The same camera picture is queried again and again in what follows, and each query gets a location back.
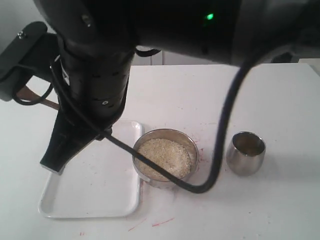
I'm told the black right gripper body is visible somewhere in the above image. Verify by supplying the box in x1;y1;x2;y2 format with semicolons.
57;37;135;130

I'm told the brown wooden spoon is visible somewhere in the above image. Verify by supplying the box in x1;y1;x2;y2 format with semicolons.
16;85;60;110

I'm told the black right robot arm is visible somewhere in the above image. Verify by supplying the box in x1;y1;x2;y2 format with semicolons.
35;0;320;173

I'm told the steel bowl of rice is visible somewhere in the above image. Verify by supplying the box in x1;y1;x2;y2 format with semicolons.
132;128;199;189

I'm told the small steel cup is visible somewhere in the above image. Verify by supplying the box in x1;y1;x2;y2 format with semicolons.
225;131;266;177

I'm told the white rectangular plastic tray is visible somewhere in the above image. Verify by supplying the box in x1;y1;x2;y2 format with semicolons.
38;120;144;220

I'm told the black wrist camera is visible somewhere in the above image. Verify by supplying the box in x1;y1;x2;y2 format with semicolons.
0;21;48;102

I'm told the black camera cable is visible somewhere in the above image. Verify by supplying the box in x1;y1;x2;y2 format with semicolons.
12;44;301;195

